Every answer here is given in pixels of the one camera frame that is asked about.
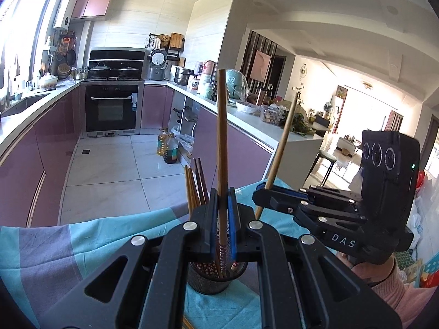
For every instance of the yellow cooking oil bottle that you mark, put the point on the yellow cooking oil bottle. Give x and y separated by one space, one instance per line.
162 144

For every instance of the steel stockpot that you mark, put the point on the steel stockpot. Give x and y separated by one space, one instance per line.
183 75

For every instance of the teal plastic cover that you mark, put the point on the teal plastic cover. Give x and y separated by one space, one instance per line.
236 84

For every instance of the black lidded pot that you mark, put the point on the black lidded pot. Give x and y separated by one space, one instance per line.
129 72

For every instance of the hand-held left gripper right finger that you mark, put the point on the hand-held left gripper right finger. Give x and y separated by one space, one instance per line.
233 226

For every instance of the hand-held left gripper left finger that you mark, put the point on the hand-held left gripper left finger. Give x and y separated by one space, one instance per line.
214 226

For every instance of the white rice cooker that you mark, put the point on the white rice cooker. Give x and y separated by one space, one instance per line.
158 65

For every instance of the wall rack with pans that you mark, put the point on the wall rack with pans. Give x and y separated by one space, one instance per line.
63 54

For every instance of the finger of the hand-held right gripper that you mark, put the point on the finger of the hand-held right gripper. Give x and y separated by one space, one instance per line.
271 200
291 189

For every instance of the steel kitchen sink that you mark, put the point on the steel kitchen sink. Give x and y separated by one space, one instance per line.
24 104

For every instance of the black lidded wok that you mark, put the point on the black lidded wok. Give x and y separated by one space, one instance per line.
99 70

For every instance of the green leafy vegetables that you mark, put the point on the green leafy vegetables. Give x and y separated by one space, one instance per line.
303 125

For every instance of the purple wall cabinet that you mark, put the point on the purple wall cabinet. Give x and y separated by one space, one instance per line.
92 1

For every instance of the person's right forearm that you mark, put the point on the person's right forearm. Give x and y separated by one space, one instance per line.
404 298

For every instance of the black built-in oven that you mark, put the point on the black built-in oven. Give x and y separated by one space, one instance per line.
109 109

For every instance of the black bar stool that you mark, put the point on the black bar stool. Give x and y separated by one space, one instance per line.
324 159

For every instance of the purple kitchen cabinets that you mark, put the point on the purple kitchen cabinets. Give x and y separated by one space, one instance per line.
34 157

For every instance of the person's right hand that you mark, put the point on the person's right hand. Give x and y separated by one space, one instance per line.
374 270

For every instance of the teal grey printed tablecloth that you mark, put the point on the teal grey printed tablecloth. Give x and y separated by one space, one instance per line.
51 246

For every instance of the clear food container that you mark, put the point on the clear food container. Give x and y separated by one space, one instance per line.
272 115

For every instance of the wooden cutting board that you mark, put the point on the wooden cutting board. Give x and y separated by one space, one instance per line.
176 41

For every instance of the black mesh utensil holder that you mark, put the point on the black mesh utensil holder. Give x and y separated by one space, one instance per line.
205 286

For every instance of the dark sauce bottle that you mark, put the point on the dark sauce bottle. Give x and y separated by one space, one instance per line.
171 150

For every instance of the pink wall picture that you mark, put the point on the pink wall picture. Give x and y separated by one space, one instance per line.
260 65

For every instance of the pink electric kettle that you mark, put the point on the pink electric kettle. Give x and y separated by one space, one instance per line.
209 68

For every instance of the black stove hood unit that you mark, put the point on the black stove hood unit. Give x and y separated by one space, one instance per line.
116 56

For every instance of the row of wooden chopsticks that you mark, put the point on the row of wooden chopsticks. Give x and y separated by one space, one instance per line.
186 324

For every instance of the kitchen window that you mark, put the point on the kitchen window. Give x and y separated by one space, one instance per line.
17 24

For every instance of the white water heater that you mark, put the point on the white water heater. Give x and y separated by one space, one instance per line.
63 8

